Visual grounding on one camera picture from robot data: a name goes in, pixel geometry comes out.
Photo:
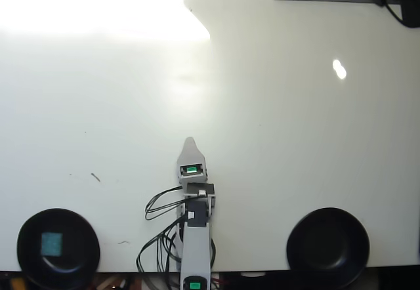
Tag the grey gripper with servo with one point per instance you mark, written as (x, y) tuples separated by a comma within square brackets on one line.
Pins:
[(192, 170)]

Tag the blue foam cube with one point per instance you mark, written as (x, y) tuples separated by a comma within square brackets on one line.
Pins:
[(51, 244)]

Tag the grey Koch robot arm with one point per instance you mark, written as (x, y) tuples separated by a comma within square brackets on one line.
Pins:
[(196, 247)]

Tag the white round object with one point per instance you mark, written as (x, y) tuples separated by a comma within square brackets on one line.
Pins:
[(252, 274)]

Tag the black bowl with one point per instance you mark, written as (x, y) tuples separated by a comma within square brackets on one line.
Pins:
[(328, 247), (75, 234)]

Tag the yellow orange item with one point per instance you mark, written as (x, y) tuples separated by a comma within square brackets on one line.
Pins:
[(16, 284)]

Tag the black box device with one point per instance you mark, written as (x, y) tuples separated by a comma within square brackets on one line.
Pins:
[(411, 11)]

